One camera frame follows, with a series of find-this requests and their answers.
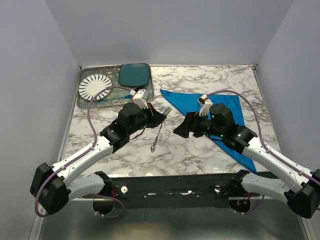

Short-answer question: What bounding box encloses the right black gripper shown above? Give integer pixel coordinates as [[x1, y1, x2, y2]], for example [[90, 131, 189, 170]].
[[173, 110, 225, 138]]

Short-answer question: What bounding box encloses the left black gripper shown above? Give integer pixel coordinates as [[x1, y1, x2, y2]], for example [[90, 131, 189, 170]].
[[128, 103, 167, 136]]

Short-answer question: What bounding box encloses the iridescent purple fork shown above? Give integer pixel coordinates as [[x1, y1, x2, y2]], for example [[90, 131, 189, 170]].
[[150, 107, 172, 153]]

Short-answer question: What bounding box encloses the blue cloth napkin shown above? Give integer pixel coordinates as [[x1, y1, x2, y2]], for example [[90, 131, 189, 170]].
[[160, 89, 257, 173]]

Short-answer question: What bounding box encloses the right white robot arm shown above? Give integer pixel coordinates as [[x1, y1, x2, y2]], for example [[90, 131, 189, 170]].
[[173, 103, 320, 219]]

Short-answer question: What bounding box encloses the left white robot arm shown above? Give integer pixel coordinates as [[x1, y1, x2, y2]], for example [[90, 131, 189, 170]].
[[30, 102, 172, 218]]

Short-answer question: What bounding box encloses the blue plastic fork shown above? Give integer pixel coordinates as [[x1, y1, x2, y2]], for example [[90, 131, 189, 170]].
[[98, 94, 132, 103]]

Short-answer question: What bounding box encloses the teal square plate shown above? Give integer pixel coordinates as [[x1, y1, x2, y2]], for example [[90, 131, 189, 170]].
[[118, 63, 151, 88]]

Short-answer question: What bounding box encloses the green patterned tray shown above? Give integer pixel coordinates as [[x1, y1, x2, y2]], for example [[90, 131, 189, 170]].
[[77, 63, 155, 109]]

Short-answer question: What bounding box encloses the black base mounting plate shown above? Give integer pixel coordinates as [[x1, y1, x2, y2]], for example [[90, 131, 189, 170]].
[[81, 172, 261, 210]]

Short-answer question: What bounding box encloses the white striped round plate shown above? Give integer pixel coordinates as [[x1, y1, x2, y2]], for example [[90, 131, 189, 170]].
[[78, 73, 113, 101]]

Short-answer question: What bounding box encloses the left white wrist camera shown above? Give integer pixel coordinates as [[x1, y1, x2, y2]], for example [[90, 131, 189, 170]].
[[132, 88, 149, 109]]

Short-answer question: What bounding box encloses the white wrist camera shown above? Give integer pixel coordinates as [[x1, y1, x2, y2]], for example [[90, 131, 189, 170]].
[[197, 94, 213, 117], [132, 88, 149, 109]]

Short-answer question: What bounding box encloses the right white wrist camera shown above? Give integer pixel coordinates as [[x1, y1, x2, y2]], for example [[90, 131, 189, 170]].
[[197, 94, 213, 117]]

